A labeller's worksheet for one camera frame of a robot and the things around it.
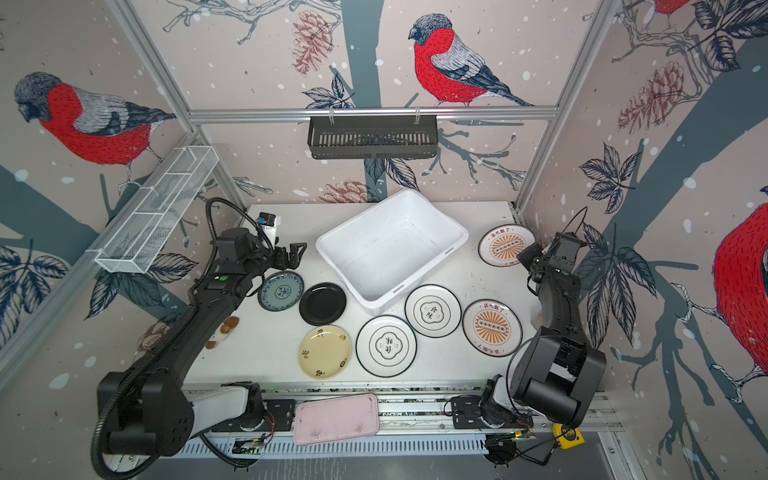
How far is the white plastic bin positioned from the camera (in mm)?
966

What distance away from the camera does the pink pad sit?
0.70 meters

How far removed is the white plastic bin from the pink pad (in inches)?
10.0
